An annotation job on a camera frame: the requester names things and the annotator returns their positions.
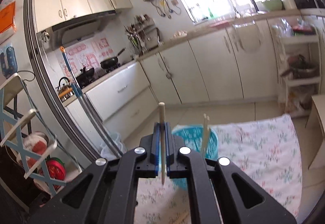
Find blue folding rack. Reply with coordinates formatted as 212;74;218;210
1;73;66;196

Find range hood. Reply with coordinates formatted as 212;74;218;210
36;10;117;51

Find metal kettle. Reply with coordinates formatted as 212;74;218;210
56;76;74;102

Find white kitchen cabinets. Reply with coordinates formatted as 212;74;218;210
34;0;277;138

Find black wok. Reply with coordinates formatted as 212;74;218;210
76;66;95;89

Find green bowl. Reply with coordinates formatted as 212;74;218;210
262;0;283;12

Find floral tablecloth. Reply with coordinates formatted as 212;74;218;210
134;114;302;223

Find white shelf rack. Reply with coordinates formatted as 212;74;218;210
272;19;322;118

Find bamboo chopstick nine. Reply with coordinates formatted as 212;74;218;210
159;102;166;185

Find chopstick in basket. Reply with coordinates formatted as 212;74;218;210
204;115;210;154
200;113;208;158

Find utensil holder rack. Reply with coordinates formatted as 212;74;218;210
125;14;161;56

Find red round tin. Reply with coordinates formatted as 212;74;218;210
46;157;66;181

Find wooden stool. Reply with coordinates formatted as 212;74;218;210
305;95;325;170

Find black frying pan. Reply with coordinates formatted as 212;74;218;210
100;48;126;69

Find mop handle poles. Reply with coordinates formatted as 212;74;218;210
60;46;123;158

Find teal perforated plastic basket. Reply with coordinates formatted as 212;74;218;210
172;124;219;191

